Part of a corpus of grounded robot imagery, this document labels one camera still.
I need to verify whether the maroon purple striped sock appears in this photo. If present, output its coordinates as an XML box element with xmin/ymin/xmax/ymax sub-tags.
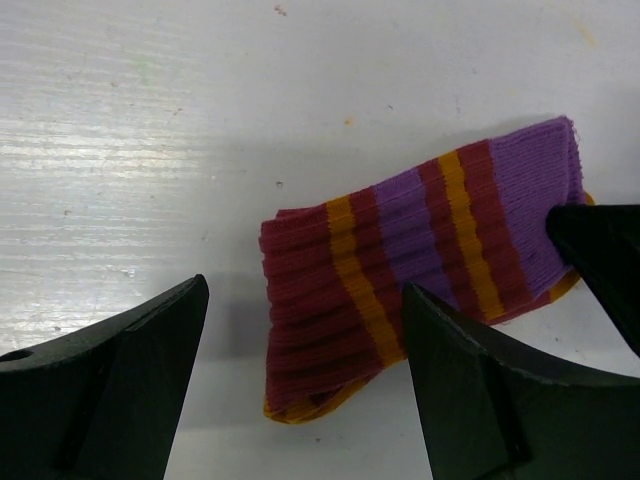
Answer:
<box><xmin>259</xmin><ymin>116</ymin><xmax>590</xmax><ymax>424</ymax></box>

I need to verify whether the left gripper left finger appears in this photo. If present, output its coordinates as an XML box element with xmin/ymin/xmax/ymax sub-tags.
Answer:
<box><xmin>1</xmin><ymin>275</ymin><xmax>209</xmax><ymax>480</ymax></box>

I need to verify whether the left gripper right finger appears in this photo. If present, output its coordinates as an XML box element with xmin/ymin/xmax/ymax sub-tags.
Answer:
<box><xmin>402</xmin><ymin>285</ymin><xmax>639</xmax><ymax>479</ymax></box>

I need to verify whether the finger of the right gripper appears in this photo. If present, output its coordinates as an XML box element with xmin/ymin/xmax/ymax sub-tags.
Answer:
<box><xmin>546</xmin><ymin>205</ymin><xmax>640</xmax><ymax>353</ymax></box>

